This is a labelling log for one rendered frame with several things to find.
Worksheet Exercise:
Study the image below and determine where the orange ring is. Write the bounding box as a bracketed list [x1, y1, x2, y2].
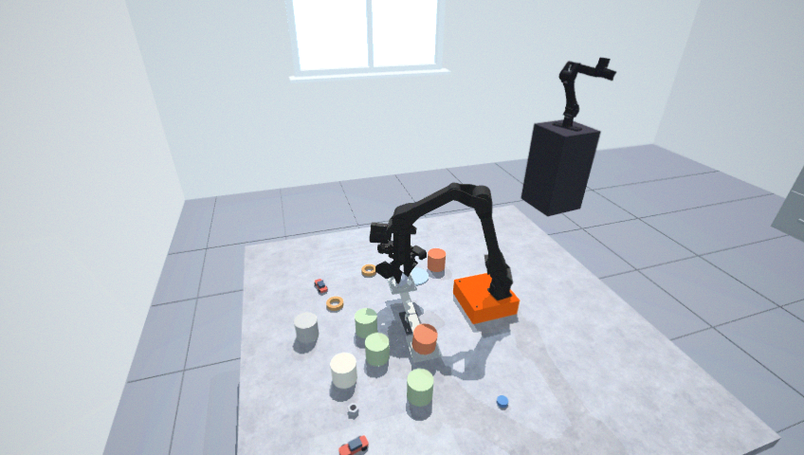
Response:
[326, 297, 344, 311]
[361, 264, 376, 277]

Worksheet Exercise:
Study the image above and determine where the orange cylinder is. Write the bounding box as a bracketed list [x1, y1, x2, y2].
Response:
[428, 248, 446, 272]
[412, 323, 438, 355]

